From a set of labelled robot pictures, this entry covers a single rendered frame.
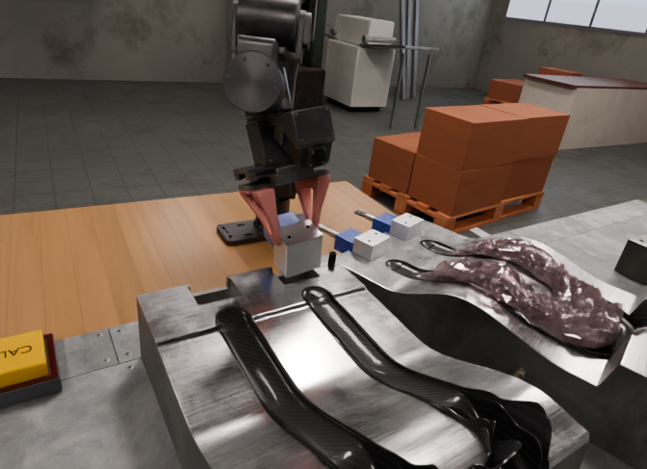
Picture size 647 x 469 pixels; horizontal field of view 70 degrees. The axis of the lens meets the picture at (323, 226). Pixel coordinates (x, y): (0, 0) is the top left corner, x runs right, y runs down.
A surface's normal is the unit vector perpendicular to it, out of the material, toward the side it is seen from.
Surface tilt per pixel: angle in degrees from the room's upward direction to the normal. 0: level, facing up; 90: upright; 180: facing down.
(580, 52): 90
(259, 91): 76
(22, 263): 0
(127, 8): 90
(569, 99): 90
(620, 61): 90
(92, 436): 0
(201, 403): 2
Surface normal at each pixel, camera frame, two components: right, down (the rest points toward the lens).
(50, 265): 0.11, -0.89
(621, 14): -0.86, 0.13
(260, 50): 0.01, 0.22
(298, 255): 0.51, 0.56
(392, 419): -0.13, -0.99
